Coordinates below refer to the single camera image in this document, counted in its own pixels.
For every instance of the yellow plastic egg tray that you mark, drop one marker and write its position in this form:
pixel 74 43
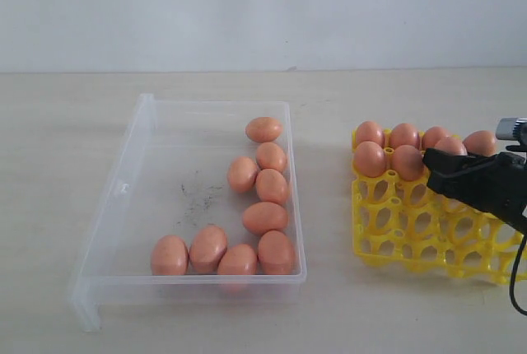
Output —
pixel 405 223

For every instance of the brown egg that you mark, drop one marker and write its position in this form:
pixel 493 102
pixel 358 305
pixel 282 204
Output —
pixel 276 253
pixel 407 162
pixel 269 155
pixel 262 217
pixel 170 257
pixel 207 249
pixel 238 260
pixel 242 174
pixel 370 159
pixel 451 145
pixel 482 142
pixel 263 129
pixel 271 186

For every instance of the brown egg placed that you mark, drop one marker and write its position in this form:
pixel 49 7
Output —
pixel 369 131
pixel 433 135
pixel 404 134

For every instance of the clear plastic tray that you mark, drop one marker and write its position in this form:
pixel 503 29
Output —
pixel 169 178

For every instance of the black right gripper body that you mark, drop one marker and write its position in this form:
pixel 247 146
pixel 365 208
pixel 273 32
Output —
pixel 492 184

